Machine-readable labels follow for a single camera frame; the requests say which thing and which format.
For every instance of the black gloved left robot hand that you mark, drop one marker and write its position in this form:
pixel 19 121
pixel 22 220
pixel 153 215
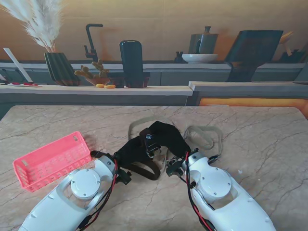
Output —
pixel 132 151

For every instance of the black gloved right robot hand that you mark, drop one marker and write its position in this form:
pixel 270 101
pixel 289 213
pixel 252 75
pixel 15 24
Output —
pixel 170 137

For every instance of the dark brown braided belt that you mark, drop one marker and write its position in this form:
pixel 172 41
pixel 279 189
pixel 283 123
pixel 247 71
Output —
pixel 149 174

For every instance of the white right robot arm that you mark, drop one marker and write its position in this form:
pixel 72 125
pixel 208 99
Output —
pixel 221 192

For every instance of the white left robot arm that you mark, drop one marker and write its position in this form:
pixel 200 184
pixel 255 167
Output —
pixel 72 204

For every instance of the tan braided belt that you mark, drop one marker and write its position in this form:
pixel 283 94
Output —
pixel 131 131

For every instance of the pink plastic storage basket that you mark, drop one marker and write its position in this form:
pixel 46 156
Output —
pixel 48 166

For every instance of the printed kitchen scene backdrop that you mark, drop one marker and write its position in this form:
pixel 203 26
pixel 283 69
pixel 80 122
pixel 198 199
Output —
pixel 154 14

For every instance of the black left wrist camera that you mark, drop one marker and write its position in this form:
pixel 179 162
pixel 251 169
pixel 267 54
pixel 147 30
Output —
pixel 125 178

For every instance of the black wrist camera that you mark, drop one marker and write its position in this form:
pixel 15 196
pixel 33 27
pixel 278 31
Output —
pixel 125 178
pixel 173 169

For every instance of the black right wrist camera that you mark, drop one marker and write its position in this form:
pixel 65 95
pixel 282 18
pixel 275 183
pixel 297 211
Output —
pixel 173 169

